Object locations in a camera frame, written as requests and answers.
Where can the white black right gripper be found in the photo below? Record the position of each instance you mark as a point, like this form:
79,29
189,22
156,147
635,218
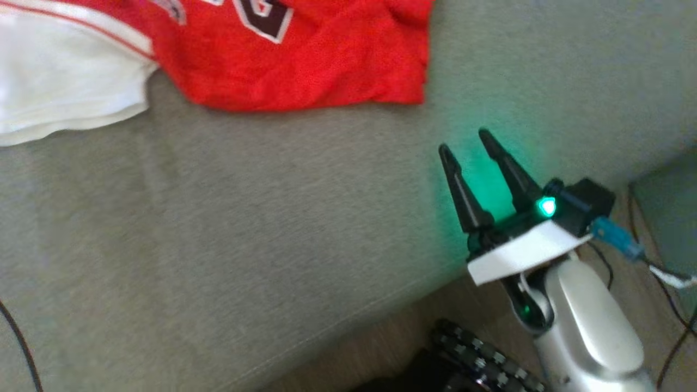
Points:
523,253

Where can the red and white sports jersey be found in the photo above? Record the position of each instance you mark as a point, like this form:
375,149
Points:
305,76

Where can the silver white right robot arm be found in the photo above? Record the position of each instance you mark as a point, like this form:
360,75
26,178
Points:
593,326

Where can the grey upholstered furniture piece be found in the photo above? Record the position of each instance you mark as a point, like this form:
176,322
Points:
670,218

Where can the grey fabric sofa seat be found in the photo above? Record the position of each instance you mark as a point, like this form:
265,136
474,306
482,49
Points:
218,218

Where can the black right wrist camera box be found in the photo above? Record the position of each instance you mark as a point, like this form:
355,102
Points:
585,204

